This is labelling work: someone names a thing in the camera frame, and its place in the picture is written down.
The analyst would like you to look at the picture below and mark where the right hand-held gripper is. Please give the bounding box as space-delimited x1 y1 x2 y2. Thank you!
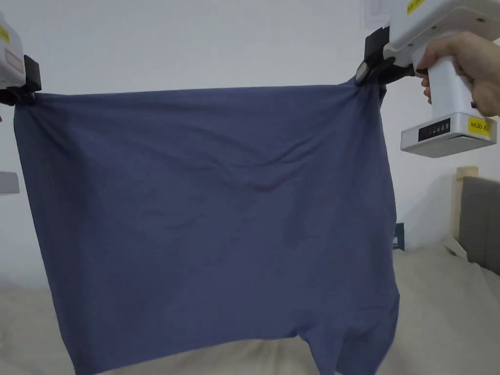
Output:
354 0 500 159

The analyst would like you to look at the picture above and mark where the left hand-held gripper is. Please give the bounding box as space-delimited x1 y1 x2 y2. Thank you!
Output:
0 11 42 195

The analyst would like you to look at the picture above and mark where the dark blue shirt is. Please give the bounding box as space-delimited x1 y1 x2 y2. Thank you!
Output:
13 80 402 375

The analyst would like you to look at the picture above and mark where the person's right hand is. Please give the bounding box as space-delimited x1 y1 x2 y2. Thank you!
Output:
415 30 500 118

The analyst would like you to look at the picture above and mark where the small dark box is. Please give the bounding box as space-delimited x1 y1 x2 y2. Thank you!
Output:
391 222 407 251

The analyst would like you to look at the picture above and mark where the grey padded headboard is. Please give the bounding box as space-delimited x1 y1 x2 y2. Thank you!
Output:
458 175 500 276

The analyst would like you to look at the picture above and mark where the bed with beige sheet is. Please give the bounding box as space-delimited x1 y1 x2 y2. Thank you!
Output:
0 240 500 375

